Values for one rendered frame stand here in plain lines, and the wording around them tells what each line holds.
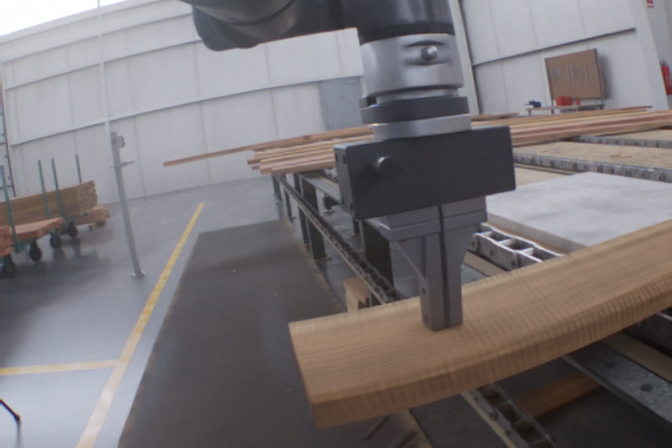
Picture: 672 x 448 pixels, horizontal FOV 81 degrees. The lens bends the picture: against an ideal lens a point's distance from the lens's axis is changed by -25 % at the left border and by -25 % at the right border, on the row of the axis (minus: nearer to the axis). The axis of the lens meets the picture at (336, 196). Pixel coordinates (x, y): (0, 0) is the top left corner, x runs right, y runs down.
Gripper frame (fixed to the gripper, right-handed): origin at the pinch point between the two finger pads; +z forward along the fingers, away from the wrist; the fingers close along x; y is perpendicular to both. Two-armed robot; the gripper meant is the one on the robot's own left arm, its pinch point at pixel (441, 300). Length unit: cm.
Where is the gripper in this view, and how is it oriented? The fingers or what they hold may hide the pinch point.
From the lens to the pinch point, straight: 41.0
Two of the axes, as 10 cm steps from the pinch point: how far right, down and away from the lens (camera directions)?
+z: 1.4, 9.8, 1.4
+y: 1.8, 1.2, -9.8
